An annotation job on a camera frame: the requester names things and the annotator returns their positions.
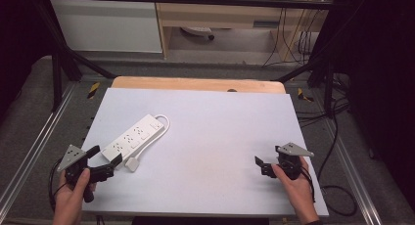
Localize white cabinet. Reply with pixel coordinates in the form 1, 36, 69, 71
49, 0, 163, 54

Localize white power strip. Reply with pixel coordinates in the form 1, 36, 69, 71
101, 113, 165, 164

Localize white plug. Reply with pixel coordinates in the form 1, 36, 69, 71
124, 157, 141, 173

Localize black curtain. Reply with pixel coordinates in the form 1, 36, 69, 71
0, 0, 50, 118
321, 0, 415, 203

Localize black floor cable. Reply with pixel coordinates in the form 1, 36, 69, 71
295, 72, 358, 218

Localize person's left hand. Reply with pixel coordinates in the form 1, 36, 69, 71
53, 167, 98, 217

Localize white power cable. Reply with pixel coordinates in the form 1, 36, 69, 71
134, 113, 171, 161

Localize aluminium floor rail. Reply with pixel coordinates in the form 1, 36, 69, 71
0, 82, 78, 213
322, 118, 384, 225

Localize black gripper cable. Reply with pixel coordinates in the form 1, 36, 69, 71
48, 158, 69, 213
300, 165, 316, 203

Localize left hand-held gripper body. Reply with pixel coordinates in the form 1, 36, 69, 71
57, 144, 115, 203

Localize white table mat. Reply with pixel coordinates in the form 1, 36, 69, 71
81, 87, 330, 218

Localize hanging black cables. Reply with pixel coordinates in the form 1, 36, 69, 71
261, 6, 322, 68

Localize wooden table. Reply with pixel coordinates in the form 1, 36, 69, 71
111, 75, 287, 95

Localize person's right hand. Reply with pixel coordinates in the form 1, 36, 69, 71
271, 156, 319, 218

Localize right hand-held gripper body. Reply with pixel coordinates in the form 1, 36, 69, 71
260, 142, 315, 181

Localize white device under desk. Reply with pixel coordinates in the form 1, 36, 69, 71
180, 25, 216, 41

